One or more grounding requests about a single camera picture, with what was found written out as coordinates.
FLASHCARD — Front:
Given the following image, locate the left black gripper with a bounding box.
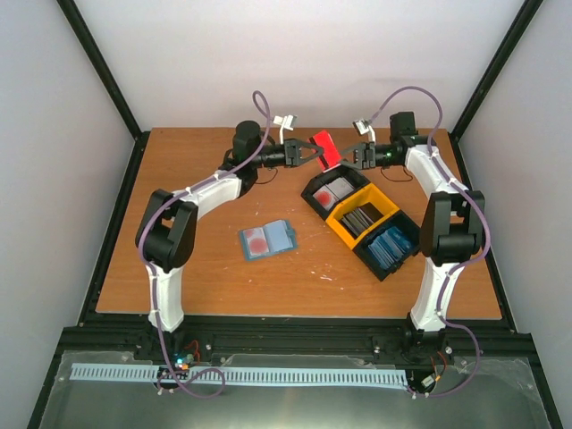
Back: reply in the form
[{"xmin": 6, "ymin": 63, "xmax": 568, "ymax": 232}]
[{"xmin": 253, "ymin": 139, "xmax": 324, "ymax": 170}]

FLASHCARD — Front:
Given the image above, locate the blue card holder wallet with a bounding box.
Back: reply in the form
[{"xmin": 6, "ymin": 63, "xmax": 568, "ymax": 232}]
[{"xmin": 238, "ymin": 219, "xmax": 298, "ymax": 261}]

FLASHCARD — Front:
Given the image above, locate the red white credit card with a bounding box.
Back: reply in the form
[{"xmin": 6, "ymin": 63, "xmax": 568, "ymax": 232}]
[{"xmin": 242, "ymin": 227, "xmax": 269, "ymax": 259}]

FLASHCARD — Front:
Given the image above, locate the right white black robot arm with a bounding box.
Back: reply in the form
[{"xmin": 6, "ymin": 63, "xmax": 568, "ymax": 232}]
[{"xmin": 343, "ymin": 112, "xmax": 490, "ymax": 352}]

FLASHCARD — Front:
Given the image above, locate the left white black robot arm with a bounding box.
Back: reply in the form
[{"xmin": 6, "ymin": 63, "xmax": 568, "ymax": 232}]
[{"xmin": 135, "ymin": 121, "xmax": 325, "ymax": 360}]

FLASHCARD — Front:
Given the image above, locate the black bin with red cards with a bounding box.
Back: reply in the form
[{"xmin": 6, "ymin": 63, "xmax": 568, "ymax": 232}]
[{"xmin": 300, "ymin": 166, "xmax": 370, "ymax": 220}]

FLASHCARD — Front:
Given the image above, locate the white card stack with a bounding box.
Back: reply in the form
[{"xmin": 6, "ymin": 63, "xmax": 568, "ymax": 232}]
[{"xmin": 327, "ymin": 177, "xmax": 355, "ymax": 200}]

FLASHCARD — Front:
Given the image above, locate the dark card stack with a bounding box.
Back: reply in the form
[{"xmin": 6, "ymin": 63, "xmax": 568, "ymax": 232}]
[{"xmin": 340, "ymin": 202, "xmax": 383, "ymax": 238}]

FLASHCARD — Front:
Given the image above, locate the yellow bin with dark cards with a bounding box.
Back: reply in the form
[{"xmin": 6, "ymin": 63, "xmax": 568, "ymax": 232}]
[{"xmin": 325, "ymin": 183, "xmax": 399, "ymax": 249}]

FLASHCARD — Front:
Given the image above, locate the black bin with blue cards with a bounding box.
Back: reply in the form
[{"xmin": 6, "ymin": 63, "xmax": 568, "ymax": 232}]
[{"xmin": 353, "ymin": 211, "xmax": 420, "ymax": 282}]

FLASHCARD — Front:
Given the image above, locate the blue card stack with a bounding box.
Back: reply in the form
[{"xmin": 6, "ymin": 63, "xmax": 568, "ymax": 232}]
[{"xmin": 366, "ymin": 226, "xmax": 414, "ymax": 271}]

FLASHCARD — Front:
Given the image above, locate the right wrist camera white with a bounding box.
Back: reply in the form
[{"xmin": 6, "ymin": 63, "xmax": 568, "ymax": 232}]
[{"xmin": 352, "ymin": 119, "xmax": 376, "ymax": 142}]

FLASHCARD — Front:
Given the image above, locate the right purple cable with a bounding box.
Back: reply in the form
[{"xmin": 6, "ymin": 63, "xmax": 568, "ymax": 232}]
[{"xmin": 366, "ymin": 86, "xmax": 492, "ymax": 399}]

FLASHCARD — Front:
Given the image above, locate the purple cable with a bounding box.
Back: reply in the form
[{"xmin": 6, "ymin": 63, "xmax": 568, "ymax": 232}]
[
  {"xmin": 366, "ymin": 86, "xmax": 492, "ymax": 399},
  {"xmin": 137, "ymin": 90, "xmax": 273, "ymax": 399}
]

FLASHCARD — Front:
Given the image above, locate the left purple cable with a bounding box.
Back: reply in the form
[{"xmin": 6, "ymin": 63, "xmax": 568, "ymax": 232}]
[{"xmin": 137, "ymin": 90, "xmax": 273, "ymax": 399}]

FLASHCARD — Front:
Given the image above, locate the right black frame post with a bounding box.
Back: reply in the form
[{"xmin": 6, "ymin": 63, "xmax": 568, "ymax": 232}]
[{"xmin": 450, "ymin": 0, "xmax": 543, "ymax": 143}]

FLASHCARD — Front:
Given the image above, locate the black frame post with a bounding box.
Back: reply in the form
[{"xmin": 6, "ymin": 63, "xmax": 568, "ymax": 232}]
[
  {"xmin": 450, "ymin": 0, "xmax": 543, "ymax": 143},
  {"xmin": 56, "ymin": 0, "xmax": 151, "ymax": 139}
]

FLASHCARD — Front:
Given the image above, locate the left black frame post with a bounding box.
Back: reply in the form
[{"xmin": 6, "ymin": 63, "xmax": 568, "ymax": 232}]
[{"xmin": 56, "ymin": 0, "xmax": 151, "ymax": 139}]

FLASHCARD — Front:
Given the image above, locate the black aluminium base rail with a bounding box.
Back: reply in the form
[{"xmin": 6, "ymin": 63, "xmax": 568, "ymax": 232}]
[{"xmin": 133, "ymin": 314, "xmax": 535, "ymax": 367}]

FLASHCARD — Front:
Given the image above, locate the light blue slotted cable duct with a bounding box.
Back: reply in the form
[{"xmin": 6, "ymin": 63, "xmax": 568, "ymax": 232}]
[{"xmin": 69, "ymin": 363, "xmax": 408, "ymax": 389}]

